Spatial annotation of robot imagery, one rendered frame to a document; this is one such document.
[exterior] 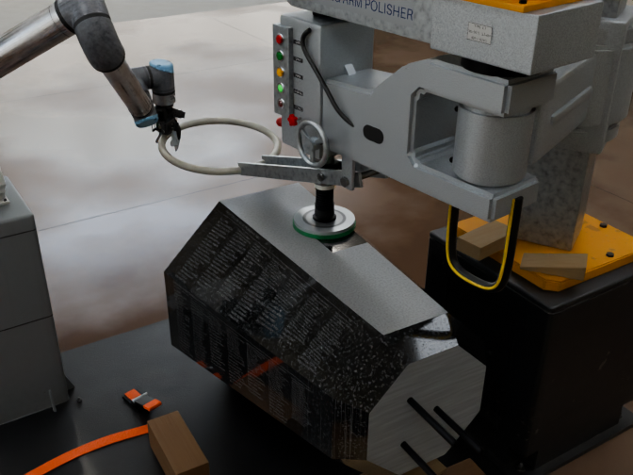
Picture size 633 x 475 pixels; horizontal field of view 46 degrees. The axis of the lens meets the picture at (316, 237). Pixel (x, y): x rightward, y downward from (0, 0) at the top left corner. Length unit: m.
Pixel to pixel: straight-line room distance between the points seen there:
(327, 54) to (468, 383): 1.05
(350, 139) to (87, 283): 2.11
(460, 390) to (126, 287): 2.10
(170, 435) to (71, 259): 1.66
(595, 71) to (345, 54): 0.74
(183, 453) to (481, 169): 1.46
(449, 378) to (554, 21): 1.03
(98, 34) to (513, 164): 1.27
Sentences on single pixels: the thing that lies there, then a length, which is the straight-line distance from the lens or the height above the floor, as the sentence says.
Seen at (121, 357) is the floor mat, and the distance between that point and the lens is 3.41.
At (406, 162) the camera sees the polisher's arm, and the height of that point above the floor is 1.24.
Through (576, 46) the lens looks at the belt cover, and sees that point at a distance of 1.87.
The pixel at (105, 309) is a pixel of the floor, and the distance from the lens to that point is 3.77.
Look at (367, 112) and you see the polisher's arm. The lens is 2.16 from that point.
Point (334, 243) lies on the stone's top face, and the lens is 2.51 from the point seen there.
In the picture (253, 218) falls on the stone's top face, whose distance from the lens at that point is 2.68.
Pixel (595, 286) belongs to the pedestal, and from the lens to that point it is 2.61.
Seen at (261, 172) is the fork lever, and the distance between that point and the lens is 2.75.
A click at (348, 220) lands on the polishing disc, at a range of 2.60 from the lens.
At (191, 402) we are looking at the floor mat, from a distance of 3.12.
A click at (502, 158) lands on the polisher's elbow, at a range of 1.92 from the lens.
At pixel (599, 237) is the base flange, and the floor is 0.78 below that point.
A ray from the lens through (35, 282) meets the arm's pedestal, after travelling 2.92.
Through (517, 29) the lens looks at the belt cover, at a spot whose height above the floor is 1.66.
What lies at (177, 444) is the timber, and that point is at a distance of 2.78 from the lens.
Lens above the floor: 2.04
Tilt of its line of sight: 29 degrees down
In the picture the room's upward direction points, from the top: 1 degrees clockwise
